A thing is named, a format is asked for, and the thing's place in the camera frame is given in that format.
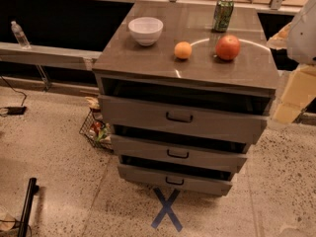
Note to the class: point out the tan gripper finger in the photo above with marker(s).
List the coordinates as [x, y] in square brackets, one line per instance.
[279, 40]
[299, 92]

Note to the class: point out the grey drawer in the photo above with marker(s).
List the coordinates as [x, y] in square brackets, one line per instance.
[174, 180]
[183, 120]
[178, 154]

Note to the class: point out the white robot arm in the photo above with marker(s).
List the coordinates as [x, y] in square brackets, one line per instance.
[298, 38]

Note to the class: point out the grey top drawer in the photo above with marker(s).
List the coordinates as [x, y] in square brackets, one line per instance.
[183, 120]

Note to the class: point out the grey drawer cabinet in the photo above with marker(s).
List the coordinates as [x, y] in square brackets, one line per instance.
[245, 85]

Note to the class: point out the grey bottom drawer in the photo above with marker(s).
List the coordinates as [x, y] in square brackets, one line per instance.
[174, 180]

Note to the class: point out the red apple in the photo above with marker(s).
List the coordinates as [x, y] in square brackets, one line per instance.
[227, 47]

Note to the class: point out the green soda can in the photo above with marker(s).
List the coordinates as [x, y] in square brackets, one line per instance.
[222, 15]

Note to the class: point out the small orange fruit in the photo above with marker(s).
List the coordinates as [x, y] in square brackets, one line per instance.
[183, 50]

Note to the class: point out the white bowl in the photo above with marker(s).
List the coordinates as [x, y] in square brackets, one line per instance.
[145, 30]

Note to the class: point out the blue tape cross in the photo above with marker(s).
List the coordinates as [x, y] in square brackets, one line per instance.
[167, 210]

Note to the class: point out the clear plastic water bottle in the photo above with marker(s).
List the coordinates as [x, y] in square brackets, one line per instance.
[20, 35]

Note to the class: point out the black metal bar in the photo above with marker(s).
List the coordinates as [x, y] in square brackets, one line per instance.
[32, 189]

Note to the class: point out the wire basket with snacks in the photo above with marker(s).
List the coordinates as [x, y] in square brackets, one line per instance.
[97, 132]

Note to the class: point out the black power adapter with cable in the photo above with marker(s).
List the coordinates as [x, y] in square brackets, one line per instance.
[13, 111]

